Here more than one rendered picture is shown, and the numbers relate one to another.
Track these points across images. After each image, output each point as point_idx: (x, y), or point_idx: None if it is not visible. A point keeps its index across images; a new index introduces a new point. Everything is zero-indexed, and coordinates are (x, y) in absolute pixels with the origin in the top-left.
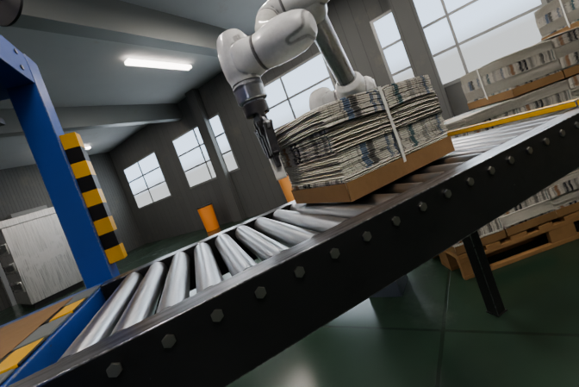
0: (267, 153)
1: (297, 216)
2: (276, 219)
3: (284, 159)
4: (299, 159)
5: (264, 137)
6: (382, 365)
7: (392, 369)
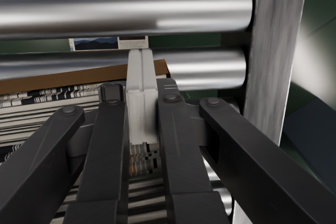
0: (166, 110)
1: (13, 4)
2: None
3: (145, 145)
4: (6, 153)
5: (79, 193)
6: (213, 36)
7: (201, 42)
